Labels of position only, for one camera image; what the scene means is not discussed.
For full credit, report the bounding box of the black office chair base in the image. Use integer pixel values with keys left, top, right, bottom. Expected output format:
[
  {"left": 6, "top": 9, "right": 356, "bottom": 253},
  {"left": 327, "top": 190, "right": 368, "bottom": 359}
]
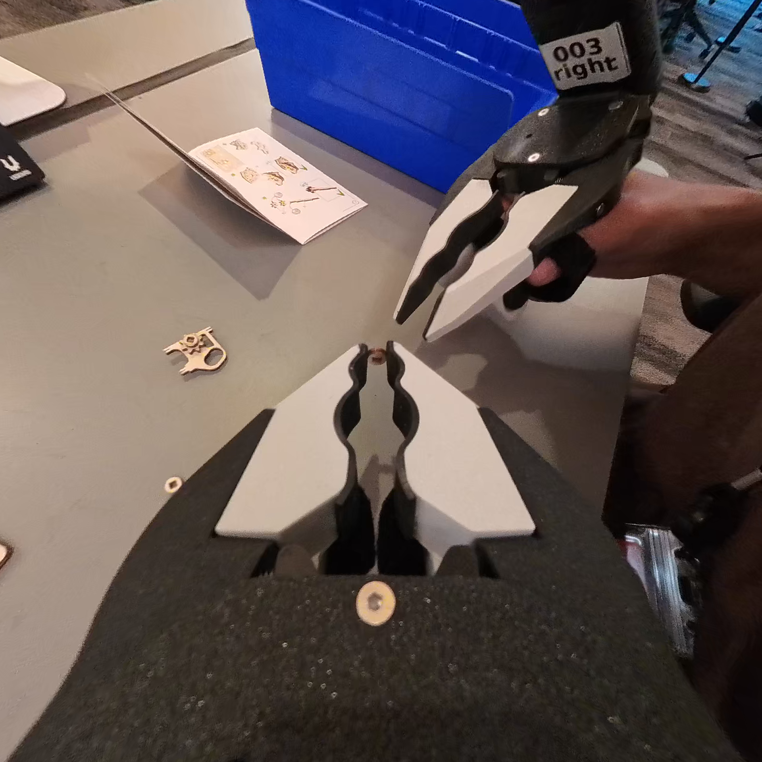
[{"left": 661, "top": 0, "right": 762, "bottom": 93}]

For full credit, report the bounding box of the person's right hand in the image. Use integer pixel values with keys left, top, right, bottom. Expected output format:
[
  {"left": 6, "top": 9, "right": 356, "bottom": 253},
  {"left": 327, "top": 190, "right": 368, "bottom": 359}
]
[{"left": 527, "top": 171, "right": 685, "bottom": 288}]

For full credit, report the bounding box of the white instruction booklet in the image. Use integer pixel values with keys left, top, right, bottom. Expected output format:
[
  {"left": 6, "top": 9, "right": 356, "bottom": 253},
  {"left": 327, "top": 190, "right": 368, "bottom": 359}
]
[{"left": 86, "top": 73, "right": 368, "bottom": 245}]

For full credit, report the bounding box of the blue plastic bin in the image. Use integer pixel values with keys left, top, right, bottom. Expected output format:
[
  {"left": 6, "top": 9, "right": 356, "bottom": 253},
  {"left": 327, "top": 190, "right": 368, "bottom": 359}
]
[{"left": 245, "top": 0, "right": 560, "bottom": 194}]

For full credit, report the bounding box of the black box with white logo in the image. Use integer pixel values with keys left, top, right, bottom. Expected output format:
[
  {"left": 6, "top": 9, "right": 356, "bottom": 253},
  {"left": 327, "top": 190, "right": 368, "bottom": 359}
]
[{"left": 0, "top": 126, "right": 46, "bottom": 206}]

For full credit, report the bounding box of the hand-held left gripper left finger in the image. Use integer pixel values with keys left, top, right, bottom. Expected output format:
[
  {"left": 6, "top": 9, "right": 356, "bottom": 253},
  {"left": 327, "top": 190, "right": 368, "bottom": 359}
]
[{"left": 214, "top": 343, "right": 377, "bottom": 575}]

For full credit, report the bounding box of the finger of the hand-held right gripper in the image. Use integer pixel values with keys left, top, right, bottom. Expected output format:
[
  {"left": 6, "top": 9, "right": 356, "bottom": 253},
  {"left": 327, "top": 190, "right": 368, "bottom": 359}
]
[
  {"left": 423, "top": 183, "right": 579, "bottom": 343},
  {"left": 394, "top": 179, "right": 504, "bottom": 326}
]

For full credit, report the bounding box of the white rounded plate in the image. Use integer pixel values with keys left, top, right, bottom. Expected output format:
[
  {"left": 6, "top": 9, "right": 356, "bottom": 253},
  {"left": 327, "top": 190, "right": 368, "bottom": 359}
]
[{"left": 0, "top": 55, "right": 66, "bottom": 127}]

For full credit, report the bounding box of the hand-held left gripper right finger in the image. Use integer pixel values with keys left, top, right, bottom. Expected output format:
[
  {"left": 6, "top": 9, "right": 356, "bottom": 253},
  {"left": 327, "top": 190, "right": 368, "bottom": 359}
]
[{"left": 378, "top": 341, "right": 537, "bottom": 575}]

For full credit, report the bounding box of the person's right forearm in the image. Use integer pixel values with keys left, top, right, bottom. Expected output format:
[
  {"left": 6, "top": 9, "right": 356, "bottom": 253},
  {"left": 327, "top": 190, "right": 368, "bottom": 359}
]
[{"left": 685, "top": 179, "right": 762, "bottom": 298}]

